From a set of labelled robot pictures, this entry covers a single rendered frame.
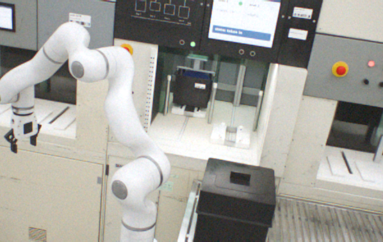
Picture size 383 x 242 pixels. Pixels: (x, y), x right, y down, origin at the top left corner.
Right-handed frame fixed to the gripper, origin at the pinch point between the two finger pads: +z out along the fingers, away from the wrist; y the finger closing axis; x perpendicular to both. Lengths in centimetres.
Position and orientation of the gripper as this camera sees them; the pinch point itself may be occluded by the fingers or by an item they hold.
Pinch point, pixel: (24, 146)
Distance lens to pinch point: 189.1
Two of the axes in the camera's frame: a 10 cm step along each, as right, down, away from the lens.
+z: -1.3, 9.1, 3.8
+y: 5.4, -2.6, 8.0
